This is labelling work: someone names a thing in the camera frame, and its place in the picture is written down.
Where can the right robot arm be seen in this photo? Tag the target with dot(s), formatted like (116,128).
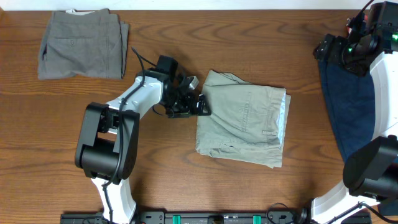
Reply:
(370,173)

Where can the khaki beige shorts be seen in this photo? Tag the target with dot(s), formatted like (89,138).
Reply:
(247,122)

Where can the navy blue shorts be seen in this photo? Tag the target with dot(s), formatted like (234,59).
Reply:
(350,102)

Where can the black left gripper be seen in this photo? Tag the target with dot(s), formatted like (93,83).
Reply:
(188,110)

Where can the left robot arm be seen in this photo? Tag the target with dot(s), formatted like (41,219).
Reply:
(107,145)

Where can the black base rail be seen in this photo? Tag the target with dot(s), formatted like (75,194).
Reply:
(207,218)

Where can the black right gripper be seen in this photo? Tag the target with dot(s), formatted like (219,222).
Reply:
(340,43)

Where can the folded grey shorts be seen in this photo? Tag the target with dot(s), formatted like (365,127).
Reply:
(93,45)

